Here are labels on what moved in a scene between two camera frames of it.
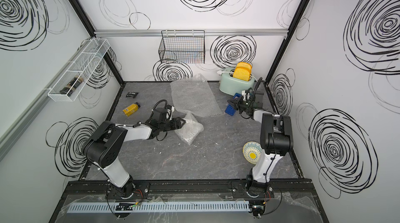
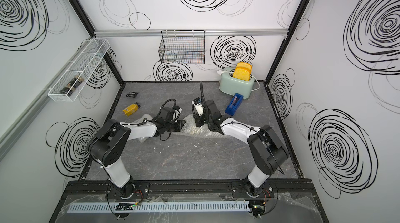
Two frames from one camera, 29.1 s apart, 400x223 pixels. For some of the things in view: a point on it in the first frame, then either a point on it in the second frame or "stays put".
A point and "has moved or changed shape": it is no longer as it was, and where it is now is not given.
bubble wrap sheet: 190,129 has moved or changed shape
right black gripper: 237,102 → 197,119
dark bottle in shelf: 71,86 stays put
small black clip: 132,95 stays put
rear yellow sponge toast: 245,64 stays put
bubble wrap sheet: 193,95 → 190,127
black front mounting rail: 197,187 stays put
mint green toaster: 228,85 stays put
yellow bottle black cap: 132,109 stays put
